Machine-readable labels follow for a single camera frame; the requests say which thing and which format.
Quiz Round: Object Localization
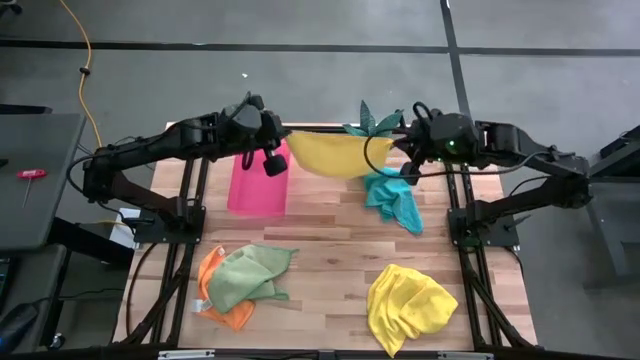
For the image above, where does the green snake plant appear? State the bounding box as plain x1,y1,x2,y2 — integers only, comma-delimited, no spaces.
342,99,405,139

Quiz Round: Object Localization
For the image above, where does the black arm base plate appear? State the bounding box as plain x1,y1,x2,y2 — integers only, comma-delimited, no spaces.
448,207,521,249
133,205,206,245

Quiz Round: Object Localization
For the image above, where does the black aluminium extrusion frame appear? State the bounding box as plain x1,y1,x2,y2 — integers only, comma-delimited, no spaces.
112,122,539,354

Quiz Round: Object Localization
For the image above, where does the green microfiber towel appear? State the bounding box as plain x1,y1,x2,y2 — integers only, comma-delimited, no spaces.
207,243,300,315

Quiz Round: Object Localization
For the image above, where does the black rounded device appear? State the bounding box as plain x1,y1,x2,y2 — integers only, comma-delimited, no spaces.
0,302,40,354

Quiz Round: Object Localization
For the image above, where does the white box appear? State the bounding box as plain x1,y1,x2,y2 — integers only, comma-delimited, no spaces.
108,207,142,250

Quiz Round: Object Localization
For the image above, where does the dark grey metal stand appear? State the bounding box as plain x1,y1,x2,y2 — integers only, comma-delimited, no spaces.
552,124,640,289

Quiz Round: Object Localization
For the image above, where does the yellow extension cable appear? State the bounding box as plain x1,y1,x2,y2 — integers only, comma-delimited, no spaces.
58,0,105,150

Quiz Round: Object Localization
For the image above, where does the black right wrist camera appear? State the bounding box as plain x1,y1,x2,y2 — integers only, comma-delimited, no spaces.
399,160,424,186

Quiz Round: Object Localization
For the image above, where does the pink plastic bin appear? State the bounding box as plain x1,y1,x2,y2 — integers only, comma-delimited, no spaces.
227,141,292,217

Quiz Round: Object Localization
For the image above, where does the dark grey cart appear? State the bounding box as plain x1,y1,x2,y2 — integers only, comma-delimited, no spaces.
0,217,136,351

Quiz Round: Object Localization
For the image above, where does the grey side table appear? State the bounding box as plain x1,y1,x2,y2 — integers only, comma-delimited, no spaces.
0,113,87,251

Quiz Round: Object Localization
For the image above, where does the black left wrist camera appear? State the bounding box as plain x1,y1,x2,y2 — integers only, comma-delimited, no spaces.
262,149,290,179

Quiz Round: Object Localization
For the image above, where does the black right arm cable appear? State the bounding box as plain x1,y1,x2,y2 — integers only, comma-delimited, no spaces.
363,101,554,180

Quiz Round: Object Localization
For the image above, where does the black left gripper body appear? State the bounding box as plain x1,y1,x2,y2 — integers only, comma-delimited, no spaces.
219,94,279,152

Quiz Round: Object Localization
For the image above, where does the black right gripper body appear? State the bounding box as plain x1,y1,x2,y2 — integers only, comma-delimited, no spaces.
405,112,481,164

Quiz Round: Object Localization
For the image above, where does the orange microfiber towel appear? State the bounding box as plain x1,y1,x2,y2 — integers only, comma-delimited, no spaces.
192,244,256,332

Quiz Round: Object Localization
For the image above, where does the teal microfiber towel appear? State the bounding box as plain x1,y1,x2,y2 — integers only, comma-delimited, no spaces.
363,167,425,236

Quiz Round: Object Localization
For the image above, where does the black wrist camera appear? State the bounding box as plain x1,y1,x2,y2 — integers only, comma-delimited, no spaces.
262,149,290,179
399,160,424,186

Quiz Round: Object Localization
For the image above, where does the red-handled hex key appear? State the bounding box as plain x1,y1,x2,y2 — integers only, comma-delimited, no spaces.
16,168,49,209

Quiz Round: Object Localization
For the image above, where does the silver metal bracket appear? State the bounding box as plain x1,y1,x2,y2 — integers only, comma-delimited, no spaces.
157,349,216,360
437,351,495,360

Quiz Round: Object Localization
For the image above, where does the yellow microfiber towel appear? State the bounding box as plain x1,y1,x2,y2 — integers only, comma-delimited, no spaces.
285,130,396,180
366,263,459,358

